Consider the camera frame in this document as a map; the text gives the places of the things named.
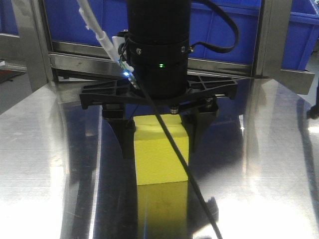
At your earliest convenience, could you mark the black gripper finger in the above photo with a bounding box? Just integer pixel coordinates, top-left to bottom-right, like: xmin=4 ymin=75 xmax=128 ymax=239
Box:
xmin=181 ymin=109 xmax=217 ymax=152
xmin=107 ymin=119 xmax=136 ymax=159

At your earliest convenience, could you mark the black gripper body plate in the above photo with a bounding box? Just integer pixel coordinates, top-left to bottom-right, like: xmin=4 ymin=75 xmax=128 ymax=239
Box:
xmin=80 ymin=75 xmax=238 ymax=119

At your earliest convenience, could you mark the yellow foam block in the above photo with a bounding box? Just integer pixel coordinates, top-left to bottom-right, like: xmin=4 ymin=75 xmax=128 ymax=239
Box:
xmin=134 ymin=115 xmax=187 ymax=185

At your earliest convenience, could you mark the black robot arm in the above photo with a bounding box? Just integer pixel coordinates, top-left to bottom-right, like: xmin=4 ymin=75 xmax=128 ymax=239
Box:
xmin=78 ymin=0 xmax=238 ymax=159

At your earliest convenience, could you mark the blue plastic bin right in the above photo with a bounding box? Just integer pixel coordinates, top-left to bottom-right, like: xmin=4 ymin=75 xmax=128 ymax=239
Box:
xmin=189 ymin=0 xmax=261 ymax=64

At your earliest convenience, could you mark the blue plastic bin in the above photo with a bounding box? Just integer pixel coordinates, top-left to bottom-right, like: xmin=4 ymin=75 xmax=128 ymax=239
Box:
xmin=189 ymin=0 xmax=261 ymax=64
xmin=44 ymin=0 xmax=128 ymax=46

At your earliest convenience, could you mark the blue bin far right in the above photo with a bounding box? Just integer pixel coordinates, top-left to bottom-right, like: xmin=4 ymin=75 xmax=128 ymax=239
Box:
xmin=282 ymin=0 xmax=319 ymax=71

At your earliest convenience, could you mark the blue plastic bin left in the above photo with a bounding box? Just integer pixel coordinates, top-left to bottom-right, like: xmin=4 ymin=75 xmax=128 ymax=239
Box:
xmin=44 ymin=0 xmax=128 ymax=46

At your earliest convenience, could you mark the blue bin far left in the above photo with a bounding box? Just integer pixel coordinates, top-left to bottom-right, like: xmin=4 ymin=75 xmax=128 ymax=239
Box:
xmin=0 ymin=0 xmax=18 ymax=35

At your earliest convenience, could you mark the thin black cable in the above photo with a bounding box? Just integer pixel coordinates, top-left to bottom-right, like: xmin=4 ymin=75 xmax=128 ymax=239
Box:
xmin=124 ymin=34 xmax=224 ymax=239

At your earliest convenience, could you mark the black looped cable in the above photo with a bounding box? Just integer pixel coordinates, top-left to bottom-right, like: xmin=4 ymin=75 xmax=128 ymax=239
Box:
xmin=190 ymin=0 xmax=240 ymax=53

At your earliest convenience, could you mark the white cable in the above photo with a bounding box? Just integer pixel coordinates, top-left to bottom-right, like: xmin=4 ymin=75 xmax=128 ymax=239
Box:
xmin=76 ymin=0 xmax=133 ymax=73

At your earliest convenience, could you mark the stainless steel shelf frame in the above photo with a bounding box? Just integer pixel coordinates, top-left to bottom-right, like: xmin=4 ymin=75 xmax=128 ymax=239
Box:
xmin=0 ymin=0 xmax=313 ymax=94

